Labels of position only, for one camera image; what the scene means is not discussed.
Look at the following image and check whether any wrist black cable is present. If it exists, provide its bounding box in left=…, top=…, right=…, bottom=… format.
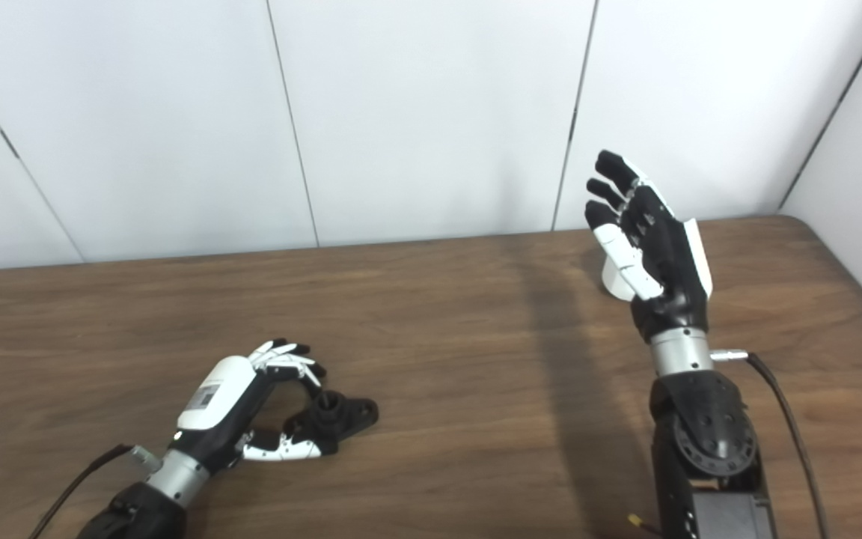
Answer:
left=710, top=348, right=830, bottom=539
left=27, top=443, right=162, bottom=539

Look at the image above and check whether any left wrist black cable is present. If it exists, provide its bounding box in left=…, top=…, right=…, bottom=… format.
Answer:
left=27, top=443, right=162, bottom=539

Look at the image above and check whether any round white piece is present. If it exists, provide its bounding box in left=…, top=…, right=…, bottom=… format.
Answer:
left=600, top=255, right=638, bottom=302

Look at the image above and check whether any black holder with flange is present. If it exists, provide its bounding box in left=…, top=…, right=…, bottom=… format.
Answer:
left=281, top=391, right=379, bottom=456

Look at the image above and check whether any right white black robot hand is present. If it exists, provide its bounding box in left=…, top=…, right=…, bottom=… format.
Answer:
left=584, top=150, right=714, bottom=345

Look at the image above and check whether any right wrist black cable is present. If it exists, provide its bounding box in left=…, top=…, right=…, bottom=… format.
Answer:
left=710, top=348, right=830, bottom=539

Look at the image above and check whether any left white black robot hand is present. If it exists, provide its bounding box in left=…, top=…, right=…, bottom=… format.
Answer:
left=169, top=338, right=327, bottom=474

